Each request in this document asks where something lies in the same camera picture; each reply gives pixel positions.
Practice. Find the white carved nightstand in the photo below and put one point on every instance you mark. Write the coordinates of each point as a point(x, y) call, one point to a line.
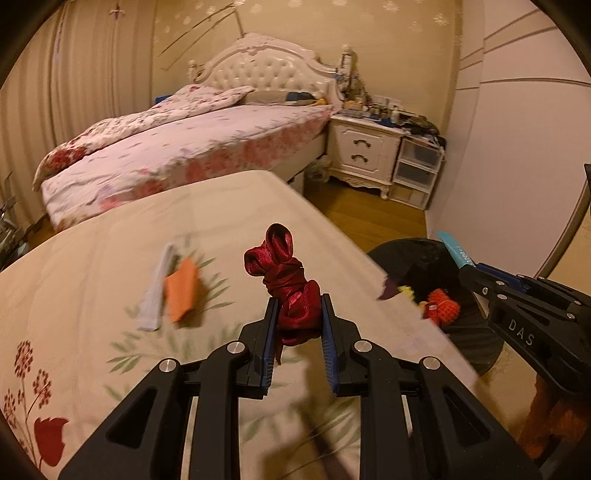
point(362, 152)

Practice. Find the white tufted bed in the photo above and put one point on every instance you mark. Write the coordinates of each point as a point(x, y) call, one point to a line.
point(268, 69)

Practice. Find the white wardrobe door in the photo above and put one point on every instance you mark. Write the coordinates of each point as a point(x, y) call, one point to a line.
point(517, 138)

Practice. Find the yellow foam fruit net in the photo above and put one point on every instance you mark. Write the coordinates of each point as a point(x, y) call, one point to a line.
point(406, 290)

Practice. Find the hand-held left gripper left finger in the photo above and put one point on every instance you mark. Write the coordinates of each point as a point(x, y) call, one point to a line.
point(272, 341)

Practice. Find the pink floral bedspread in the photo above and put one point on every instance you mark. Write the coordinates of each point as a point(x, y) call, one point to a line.
point(221, 147)

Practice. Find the cluster of small nightstand bottles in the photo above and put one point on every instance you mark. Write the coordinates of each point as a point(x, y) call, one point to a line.
point(369, 110)

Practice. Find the black lined waste bin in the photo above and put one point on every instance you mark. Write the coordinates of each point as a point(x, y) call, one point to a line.
point(415, 258)

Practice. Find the orange foam fruit net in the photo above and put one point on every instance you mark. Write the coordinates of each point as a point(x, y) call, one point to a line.
point(443, 310)

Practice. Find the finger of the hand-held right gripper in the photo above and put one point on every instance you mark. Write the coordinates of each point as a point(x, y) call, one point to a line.
point(480, 281)
point(512, 279)

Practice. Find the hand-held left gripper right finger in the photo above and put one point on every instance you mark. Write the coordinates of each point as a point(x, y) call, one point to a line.
point(328, 341)

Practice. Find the dark clothes pile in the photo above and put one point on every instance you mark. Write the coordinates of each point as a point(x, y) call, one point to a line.
point(425, 129)

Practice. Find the crumpled plastic bag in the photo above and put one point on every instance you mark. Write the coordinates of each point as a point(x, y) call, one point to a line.
point(317, 170)

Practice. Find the beige floral cloth cover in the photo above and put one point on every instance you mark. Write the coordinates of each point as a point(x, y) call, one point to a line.
point(115, 277)

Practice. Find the light grey strip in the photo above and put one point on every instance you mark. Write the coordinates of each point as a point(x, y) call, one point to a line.
point(154, 295)

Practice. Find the clear plastic drawer unit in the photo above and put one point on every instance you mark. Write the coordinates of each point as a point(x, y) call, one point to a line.
point(415, 170)

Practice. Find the dark red satin ribbon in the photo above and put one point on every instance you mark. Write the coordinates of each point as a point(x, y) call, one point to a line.
point(286, 286)

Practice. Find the grey pillow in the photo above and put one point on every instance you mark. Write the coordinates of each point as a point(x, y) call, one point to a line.
point(272, 98)

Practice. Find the beige curtain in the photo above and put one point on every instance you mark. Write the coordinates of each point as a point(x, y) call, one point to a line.
point(69, 92)

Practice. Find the folded floral quilt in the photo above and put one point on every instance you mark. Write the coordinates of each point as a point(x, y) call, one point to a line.
point(152, 115)

